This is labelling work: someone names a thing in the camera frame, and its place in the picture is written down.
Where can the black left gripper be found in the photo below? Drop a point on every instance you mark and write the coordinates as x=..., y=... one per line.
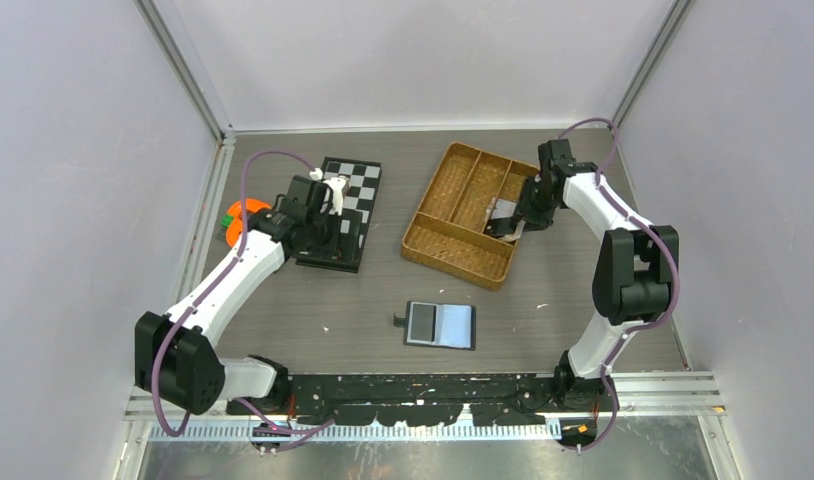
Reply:
x=341, y=247

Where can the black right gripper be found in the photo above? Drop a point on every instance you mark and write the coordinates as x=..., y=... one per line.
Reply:
x=526, y=212

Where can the woven wicker tray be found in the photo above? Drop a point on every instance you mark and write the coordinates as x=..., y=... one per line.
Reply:
x=449, y=231

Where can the black leather card holder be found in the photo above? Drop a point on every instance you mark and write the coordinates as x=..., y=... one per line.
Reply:
x=456, y=326

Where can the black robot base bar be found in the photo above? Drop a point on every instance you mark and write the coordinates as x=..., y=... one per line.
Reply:
x=424, y=400

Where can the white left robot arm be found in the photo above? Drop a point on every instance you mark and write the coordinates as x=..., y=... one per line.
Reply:
x=175, y=357

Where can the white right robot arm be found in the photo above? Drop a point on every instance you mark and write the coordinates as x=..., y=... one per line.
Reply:
x=635, y=284

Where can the orange curved toy track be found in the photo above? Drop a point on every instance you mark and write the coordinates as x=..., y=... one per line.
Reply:
x=241, y=210

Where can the black and silver chessboard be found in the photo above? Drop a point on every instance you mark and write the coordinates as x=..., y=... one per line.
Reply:
x=357, y=199

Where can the green toy brick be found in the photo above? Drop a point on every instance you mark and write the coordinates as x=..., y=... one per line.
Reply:
x=227, y=221

